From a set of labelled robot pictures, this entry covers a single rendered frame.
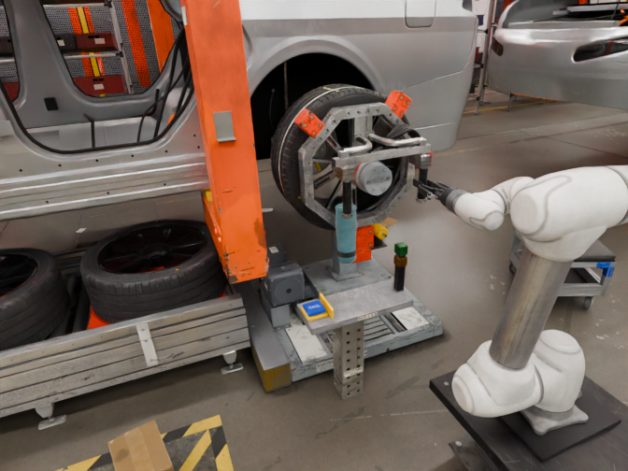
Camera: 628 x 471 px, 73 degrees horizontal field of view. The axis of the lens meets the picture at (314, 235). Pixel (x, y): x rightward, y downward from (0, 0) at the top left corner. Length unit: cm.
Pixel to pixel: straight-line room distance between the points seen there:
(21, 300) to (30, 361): 25
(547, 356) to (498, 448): 31
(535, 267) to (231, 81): 104
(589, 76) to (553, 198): 306
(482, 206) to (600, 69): 256
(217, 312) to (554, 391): 127
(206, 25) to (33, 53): 243
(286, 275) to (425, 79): 125
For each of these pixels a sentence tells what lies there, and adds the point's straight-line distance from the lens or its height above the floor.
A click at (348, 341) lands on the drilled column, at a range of 174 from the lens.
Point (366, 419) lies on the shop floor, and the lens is 187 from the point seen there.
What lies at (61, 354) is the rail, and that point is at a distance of 195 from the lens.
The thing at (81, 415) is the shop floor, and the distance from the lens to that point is 216.
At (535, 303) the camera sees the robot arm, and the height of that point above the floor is 83.
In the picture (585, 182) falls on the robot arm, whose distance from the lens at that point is 98.
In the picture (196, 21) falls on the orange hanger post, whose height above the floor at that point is 145.
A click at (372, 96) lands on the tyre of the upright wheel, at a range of 191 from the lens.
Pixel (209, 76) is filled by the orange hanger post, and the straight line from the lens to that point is 146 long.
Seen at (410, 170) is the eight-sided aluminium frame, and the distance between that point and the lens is 200.
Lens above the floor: 143
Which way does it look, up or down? 27 degrees down
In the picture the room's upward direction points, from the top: 3 degrees counter-clockwise
